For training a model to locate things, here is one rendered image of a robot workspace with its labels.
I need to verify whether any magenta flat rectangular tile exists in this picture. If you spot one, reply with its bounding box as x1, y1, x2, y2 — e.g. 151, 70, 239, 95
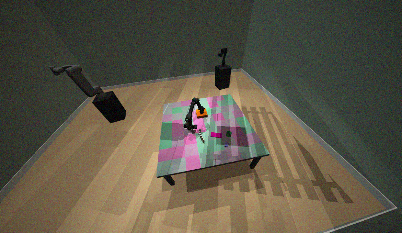
211, 132, 222, 138

